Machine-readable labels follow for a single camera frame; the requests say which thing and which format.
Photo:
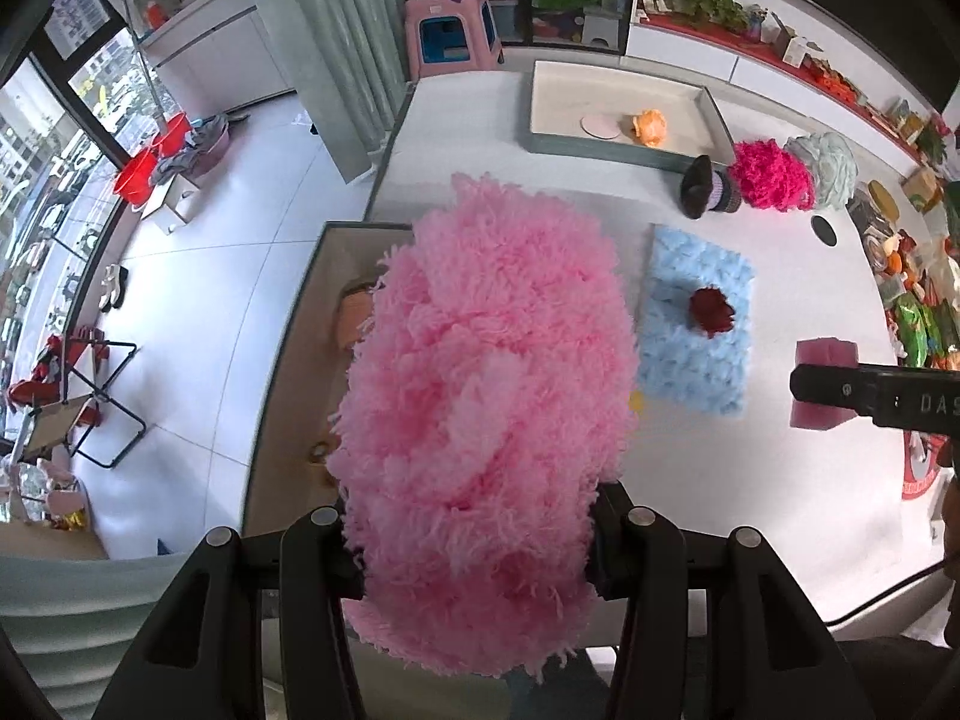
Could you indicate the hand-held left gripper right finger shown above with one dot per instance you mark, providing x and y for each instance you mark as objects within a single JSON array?
[{"x": 622, "y": 540}]

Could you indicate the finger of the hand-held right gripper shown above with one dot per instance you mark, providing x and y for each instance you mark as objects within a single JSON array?
[{"x": 832, "y": 386}]

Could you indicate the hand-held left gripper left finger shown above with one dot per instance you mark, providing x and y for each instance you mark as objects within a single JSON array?
[{"x": 330, "y": 562}]

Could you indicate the pink sponge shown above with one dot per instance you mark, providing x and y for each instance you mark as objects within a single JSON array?
[{"x": 825, "y": 352}]

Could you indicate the large grey cardboard box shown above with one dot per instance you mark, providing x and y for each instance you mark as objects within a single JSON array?
[{"x": 300, "y": 390}]

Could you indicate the light pink fluffy cloth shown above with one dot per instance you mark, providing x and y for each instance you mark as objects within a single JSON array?
[{"x": 487, "y": 390}]

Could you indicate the pink knit sock roll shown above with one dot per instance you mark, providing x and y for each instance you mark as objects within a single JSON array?
[{"x": 352, "y": 315}]

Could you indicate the pile of snack packets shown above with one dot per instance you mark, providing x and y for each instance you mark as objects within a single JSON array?
[{"x": 922, "y": 322}]

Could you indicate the dark red fabric flower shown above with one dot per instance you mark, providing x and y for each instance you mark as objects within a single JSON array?
[{"x": 711, "y": 311}]

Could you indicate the black round table cap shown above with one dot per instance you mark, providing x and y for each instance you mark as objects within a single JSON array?
[{"x": 825, "y": 230}]

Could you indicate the light blue fluffy mat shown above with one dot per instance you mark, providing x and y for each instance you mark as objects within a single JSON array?
[{"x": 675, "y": 330}]

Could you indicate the glass jar with gold lid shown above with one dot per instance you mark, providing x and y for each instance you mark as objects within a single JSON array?
[{"x": 881, "y": 202}]

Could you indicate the hot pink fluffy yarn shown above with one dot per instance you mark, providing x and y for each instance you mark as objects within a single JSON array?
[{"x": 772, "y": 176}]

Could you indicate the mint green bath pouf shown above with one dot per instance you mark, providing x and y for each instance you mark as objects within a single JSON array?
[{"x": 825, "y": 165}]

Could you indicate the pale green curtain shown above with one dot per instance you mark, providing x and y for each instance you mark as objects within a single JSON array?
[
  {"x": 60, "y": 615},
  {"x": 337, "y": 37}
]

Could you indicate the orange fabric flower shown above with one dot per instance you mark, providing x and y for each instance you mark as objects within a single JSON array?
[{"x": 649, "y": 127}]

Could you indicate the round pale pink pad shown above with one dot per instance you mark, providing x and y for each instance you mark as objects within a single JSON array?
[{"x": 600, "y": 126}]

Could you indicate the red display ledge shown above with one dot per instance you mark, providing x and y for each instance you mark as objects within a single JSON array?
[{"x": 750, "y": 45}]

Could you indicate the pair of slippers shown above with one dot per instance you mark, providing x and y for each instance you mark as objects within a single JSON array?
[{"x": 112, "y": 285}]

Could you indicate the shallow grey tray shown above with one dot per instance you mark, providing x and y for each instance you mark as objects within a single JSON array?
[{"x": 570, "y": 97}]

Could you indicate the small white wooden stool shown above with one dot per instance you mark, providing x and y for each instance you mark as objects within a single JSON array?
[{"x": 176, "y": 202}]

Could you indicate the red plastic basin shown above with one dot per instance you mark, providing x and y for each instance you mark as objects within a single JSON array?
[
  {"x": 135, "y": 176},
  {"x": 172, "y": 131}
]

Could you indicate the purple basin with clothes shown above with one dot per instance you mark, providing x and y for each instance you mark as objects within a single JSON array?
[{"x": 199, "y": 150}]

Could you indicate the white low cabinet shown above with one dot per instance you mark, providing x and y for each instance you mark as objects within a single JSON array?
[{"x": 217, "y": 52}]

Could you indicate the pink plastic stool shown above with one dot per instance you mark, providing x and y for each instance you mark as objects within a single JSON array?
[{"x": 450, "y": 15}]

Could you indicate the black folding chair frame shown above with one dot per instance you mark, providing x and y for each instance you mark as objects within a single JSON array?
[{"x": 112, "y": 420}]

